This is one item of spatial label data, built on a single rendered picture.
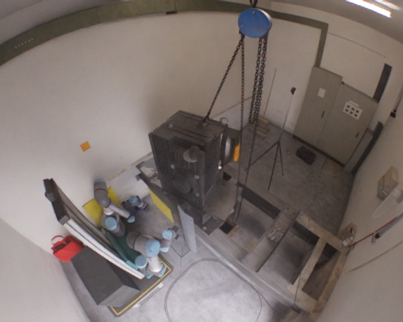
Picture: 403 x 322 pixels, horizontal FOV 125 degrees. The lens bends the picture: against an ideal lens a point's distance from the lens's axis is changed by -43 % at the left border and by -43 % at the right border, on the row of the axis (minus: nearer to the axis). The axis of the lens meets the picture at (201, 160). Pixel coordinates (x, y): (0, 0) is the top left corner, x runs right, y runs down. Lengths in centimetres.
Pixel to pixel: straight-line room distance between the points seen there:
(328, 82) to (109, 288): 425
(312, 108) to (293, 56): 113
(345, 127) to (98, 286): 437
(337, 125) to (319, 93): 71
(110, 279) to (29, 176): 129
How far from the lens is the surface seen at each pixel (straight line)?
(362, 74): 392
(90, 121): 209
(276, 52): 428
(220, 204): 183
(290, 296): 197
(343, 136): 406
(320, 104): 392
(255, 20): 92
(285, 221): 216
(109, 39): 199
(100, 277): 186
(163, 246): 160
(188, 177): 143
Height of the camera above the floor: 245
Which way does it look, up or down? 45 degrees down
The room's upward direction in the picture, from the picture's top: 1 degrees counter-clockwise
